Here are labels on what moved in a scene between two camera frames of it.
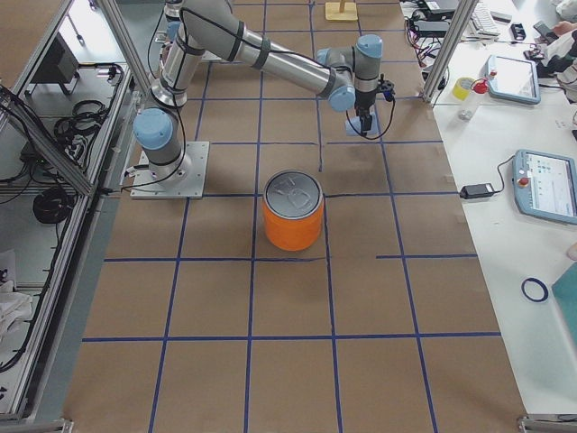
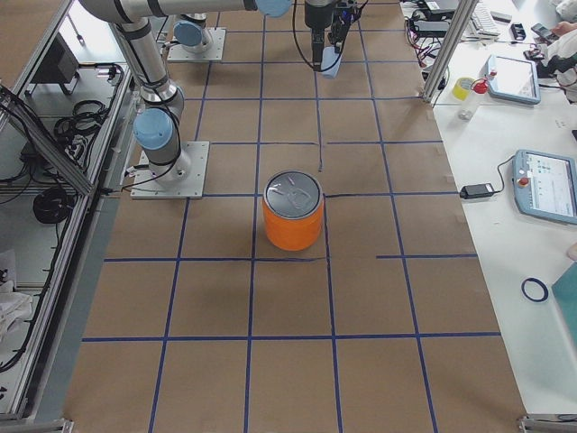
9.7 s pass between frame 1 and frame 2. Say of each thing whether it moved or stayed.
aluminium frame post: stayed
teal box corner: stayed
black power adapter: stayed
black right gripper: moved
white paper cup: moved
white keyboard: stayed
